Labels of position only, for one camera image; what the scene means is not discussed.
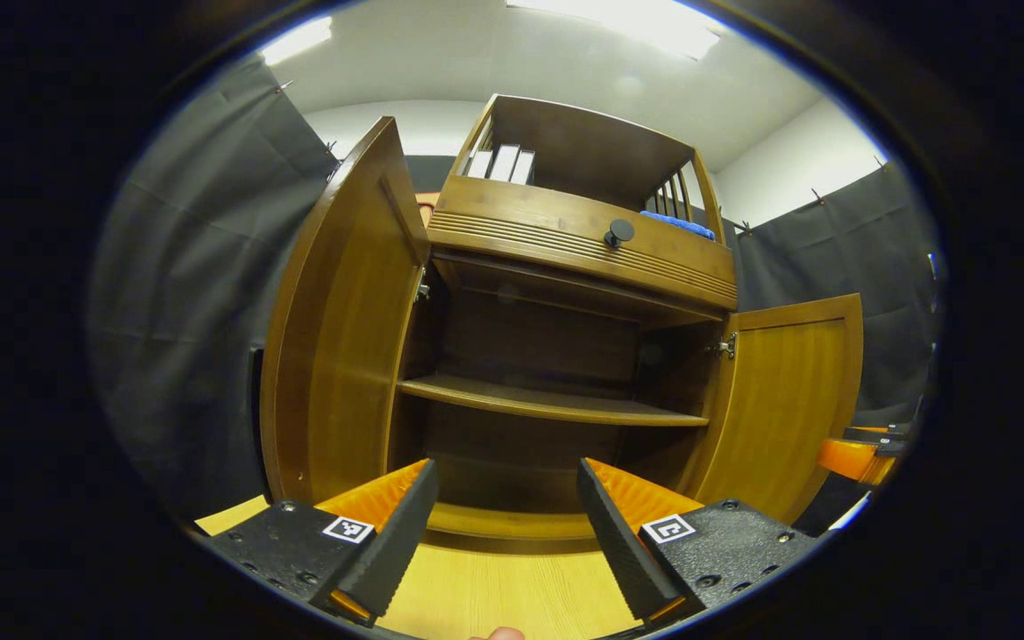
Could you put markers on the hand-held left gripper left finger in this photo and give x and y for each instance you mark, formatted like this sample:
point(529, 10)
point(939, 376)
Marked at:
point(396, 551)

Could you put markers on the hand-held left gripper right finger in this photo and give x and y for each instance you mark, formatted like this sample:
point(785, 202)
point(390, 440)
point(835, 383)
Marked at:
point(619, 551)

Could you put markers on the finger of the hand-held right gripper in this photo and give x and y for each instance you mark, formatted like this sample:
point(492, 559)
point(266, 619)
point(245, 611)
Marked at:
point(850, 458)

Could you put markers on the wooden shoe cabinet door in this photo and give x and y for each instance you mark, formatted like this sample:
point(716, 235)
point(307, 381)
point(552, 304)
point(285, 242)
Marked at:
point(779, 400)
point(343, 338)

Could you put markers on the metal door hinge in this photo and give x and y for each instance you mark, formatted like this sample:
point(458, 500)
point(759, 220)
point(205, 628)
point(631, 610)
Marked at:
point(725, 347)
point(423, 289)

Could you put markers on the wooden inner shelf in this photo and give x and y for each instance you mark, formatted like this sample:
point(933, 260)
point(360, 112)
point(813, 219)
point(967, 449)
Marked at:
point(548, 404)

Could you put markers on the blue folded cloth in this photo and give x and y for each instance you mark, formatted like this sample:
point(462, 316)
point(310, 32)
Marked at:
point(676, 224)

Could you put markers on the round black drawer knob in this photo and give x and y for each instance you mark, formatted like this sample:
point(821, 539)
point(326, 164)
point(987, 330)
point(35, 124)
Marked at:
point(619, 233)

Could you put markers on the ribbed wooden drawer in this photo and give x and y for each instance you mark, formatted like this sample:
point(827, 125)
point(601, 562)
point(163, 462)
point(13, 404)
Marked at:
point(548, 231)

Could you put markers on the black backdrop cloth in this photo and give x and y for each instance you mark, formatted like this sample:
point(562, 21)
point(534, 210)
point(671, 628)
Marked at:
point(192, 267)

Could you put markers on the white book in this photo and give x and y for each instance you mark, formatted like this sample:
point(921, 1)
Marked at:
point(523, 167)
point(480, 164)
point(505, 164)

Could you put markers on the wide ceiling light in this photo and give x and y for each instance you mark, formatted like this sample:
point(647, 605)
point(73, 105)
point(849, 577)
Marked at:
point(628, 22)

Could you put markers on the narrow ceiling light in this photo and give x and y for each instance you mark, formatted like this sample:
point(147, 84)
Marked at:
point(299, 40)

